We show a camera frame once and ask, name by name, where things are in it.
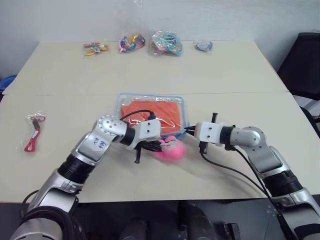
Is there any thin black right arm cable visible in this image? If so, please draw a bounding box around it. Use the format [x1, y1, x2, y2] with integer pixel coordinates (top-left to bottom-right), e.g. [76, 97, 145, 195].
[226, 144, 302, 240]

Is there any orange cloth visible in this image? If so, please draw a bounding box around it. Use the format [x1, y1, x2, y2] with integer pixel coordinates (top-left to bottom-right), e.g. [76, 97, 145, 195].
[120, 98, 184, 134]
[116, 92, 191, 140]

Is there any blue plastic object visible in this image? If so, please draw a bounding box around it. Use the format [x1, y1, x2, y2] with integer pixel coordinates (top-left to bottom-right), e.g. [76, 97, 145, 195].
[0, 74, 17, 94]

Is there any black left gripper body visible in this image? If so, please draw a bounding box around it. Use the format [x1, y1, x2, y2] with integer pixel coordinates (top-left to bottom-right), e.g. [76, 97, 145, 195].
[132, 138, 163, 165]

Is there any pink soft toy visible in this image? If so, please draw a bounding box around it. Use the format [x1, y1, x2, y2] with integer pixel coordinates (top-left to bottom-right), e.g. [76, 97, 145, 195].
[153, 135, 188, 162]

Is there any bag of colourful rubber bands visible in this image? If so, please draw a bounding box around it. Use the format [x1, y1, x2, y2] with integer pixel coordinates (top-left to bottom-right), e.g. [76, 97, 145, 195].
[149, 30, 185, 57]

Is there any bag of multicoloured pink items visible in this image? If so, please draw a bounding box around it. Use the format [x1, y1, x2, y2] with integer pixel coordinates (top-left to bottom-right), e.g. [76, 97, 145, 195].
[118, 33, 147, 54]

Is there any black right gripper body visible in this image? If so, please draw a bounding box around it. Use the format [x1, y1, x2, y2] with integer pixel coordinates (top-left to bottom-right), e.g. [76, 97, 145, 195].
[198, 112, 220, 155]

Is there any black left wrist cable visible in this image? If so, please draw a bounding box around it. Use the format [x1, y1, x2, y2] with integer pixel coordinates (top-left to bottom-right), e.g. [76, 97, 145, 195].
[119, 109, 156, 121]

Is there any red tool in clear bag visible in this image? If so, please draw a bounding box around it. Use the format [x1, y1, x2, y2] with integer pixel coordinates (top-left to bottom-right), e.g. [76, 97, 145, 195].
[16, 111, 49, 154]

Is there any bag of orange yellow items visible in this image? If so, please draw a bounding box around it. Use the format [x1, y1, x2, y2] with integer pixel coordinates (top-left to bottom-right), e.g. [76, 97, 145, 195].
[82, 41, 111, 57]

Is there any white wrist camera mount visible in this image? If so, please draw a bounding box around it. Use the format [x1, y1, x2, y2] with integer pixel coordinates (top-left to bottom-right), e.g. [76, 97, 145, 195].
[195, 121, 225, 146]
[136, 119, 161, 149]

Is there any small black block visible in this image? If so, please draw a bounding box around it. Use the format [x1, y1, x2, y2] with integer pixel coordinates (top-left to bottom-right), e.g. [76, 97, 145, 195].
[223, 221, 242, 240]

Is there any thick black right wrist cable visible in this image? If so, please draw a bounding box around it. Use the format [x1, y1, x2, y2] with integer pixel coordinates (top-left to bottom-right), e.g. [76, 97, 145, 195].
[199, 146, 275, 202]

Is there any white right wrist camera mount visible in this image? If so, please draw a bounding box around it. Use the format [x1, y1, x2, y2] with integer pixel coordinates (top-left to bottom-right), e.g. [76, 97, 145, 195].
[195, 121, 225, 146]

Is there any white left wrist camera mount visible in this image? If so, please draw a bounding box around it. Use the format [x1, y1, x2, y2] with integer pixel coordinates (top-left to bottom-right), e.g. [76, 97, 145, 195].
[136, 119, 161, 149]

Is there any black left shoulder cable bundle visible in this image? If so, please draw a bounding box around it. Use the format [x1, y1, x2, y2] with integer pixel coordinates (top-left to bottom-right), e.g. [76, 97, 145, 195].
[21, 189, 85, 240]

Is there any black office chair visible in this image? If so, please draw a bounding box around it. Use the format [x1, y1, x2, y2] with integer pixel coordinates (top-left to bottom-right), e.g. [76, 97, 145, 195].
[276, 31, 320, 141]

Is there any small bag with blue item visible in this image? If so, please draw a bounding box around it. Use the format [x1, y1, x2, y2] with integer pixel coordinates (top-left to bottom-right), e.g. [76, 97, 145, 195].
[193, 39, 215, 53]

